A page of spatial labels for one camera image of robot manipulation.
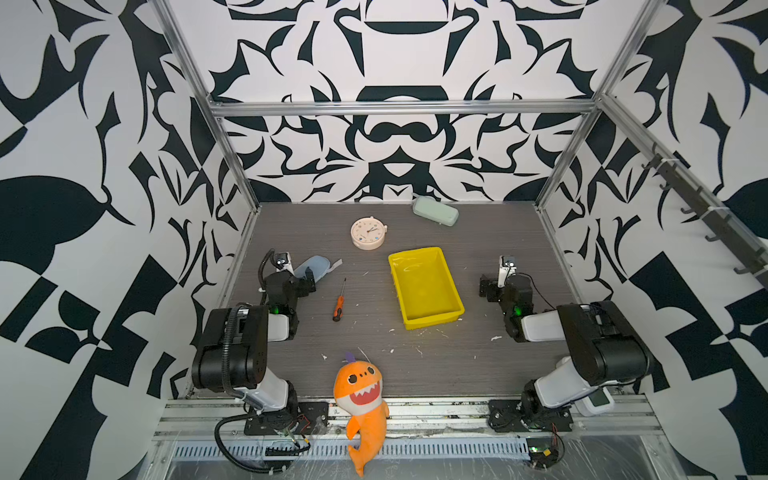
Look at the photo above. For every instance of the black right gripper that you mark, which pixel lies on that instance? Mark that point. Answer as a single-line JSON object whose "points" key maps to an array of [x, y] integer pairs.
{"points": [[491, 288]]}

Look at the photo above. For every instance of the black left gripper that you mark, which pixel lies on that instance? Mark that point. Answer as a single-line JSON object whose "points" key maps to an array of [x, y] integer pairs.
{"points": [[303, 282]]}

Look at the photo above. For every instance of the orange-handled screwdriver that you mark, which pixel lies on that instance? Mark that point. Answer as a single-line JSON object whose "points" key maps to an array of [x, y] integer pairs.
{"points": [[339, 305]]}

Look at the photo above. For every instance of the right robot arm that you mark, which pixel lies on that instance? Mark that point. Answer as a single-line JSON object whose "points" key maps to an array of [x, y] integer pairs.
{"points": [[604, 351]]}

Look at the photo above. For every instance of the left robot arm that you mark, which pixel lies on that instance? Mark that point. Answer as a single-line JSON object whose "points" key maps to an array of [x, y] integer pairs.
{"points": [[232, 352]]}

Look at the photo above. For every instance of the yellow plastic bin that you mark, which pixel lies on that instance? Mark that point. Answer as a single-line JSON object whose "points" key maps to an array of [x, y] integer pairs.
{"points": [[425, 288]]}

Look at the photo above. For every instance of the pink round alarm clock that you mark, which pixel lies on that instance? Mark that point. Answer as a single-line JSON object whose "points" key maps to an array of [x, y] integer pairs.
{"points": [[368, 233]]}

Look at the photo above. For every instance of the green glasses case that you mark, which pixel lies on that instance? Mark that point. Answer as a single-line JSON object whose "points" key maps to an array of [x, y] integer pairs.
{"points": [[433, 210]]}

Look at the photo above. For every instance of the orange shark plush toy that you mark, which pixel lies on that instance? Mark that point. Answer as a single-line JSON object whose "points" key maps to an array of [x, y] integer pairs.
{"points": [[358, 391]]}

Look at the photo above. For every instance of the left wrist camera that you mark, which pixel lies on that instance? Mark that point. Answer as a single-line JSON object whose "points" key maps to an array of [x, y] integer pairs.
{"points": [[282, 262]]}

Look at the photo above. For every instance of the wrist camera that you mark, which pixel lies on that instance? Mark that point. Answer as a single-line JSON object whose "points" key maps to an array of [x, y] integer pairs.
{"points": [[282, 262], [507, 268]]}

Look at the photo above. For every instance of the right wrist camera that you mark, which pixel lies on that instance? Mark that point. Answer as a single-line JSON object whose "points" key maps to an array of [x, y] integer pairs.
{"points": [[507, 268]]}

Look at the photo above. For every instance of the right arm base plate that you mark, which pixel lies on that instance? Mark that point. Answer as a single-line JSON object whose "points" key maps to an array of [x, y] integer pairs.
{"points": [[513, 416]]}

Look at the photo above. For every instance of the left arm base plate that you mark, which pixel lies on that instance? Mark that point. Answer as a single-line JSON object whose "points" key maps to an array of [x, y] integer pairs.
{"points": [[301, 418]]}

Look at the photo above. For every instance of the black wall hook rack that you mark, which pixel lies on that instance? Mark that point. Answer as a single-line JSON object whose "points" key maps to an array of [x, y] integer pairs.
{"points": [[701, 204]]}

